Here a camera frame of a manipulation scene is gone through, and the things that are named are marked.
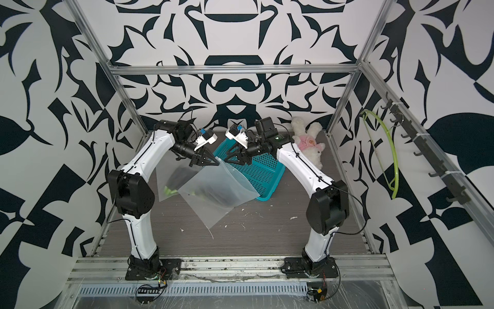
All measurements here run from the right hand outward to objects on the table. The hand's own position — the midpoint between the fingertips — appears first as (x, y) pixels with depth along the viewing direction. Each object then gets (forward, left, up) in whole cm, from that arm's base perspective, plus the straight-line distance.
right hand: (227, 153), depth 76 cm
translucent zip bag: (-9, +7, -15) cm, 18 cm away
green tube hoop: (+11, -62, +4) cm, 63 cm away
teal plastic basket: (+8, -16, -27) cm, 33 cm away
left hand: (-1, +5, -5) cm, 7 cm away
